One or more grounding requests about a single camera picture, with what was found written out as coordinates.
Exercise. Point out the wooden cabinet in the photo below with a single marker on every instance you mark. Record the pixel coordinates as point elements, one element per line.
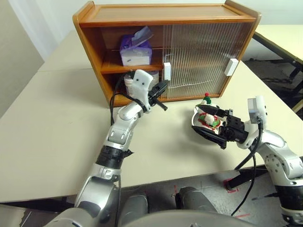
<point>146,16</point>

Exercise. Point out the silver robot torso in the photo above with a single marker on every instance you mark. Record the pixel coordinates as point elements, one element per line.
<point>165,220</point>

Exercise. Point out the white plush dog toy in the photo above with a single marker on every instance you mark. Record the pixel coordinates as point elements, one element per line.
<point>208,119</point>

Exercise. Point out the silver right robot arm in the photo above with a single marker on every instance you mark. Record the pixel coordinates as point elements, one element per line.
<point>274,165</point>

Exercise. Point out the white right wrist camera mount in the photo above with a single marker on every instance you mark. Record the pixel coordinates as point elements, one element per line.
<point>259,106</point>

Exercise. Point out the dark grey rounded shape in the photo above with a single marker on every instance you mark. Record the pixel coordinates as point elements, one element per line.
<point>194,199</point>
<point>132,210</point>

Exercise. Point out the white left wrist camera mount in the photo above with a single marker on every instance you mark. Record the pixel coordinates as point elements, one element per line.
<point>140,82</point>

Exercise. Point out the white bottle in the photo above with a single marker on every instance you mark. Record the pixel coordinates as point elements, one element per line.
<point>155,76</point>

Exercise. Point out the purple tissue pack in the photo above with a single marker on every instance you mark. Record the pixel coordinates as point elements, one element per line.
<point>135,52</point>

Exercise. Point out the ribbed clear sliding door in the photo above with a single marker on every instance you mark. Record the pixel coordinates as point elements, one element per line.
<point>189,59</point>
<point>213,47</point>

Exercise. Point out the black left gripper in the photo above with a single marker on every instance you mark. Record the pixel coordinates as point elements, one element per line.
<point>155,94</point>

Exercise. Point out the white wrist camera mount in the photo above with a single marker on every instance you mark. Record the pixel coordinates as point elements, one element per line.
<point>259,106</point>
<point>140,82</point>

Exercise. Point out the cream table with black legs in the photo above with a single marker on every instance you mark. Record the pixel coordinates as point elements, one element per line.
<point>284,30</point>

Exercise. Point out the black table foot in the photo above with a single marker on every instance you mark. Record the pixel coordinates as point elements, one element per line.
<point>248,177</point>

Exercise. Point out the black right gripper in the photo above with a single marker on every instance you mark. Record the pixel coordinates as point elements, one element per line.
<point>234,128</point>

